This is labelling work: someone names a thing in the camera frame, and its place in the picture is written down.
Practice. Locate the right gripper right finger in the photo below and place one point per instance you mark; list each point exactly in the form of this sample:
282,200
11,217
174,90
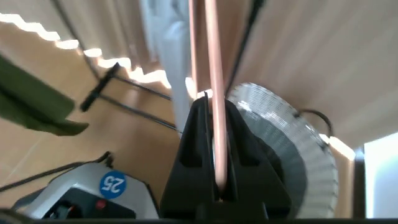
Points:
255,186

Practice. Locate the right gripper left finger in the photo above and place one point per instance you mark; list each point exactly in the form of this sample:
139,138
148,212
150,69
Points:
189,180

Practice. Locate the pink clothes hanger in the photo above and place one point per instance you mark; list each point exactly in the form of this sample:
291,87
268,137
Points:
217,77

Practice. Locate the pale grey shorts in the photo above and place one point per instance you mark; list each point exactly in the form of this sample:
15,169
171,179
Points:
174,46

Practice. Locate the green garment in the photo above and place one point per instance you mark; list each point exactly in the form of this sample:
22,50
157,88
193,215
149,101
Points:
31,102

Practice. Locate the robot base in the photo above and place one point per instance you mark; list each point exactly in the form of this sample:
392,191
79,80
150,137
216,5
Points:
84,193

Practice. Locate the white laundry basket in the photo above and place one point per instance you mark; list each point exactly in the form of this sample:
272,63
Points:
295,140

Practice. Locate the black clothes rack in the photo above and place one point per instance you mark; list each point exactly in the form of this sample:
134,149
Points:
98,88

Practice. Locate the beige curtain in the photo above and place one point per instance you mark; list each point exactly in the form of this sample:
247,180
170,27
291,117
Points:
326,62

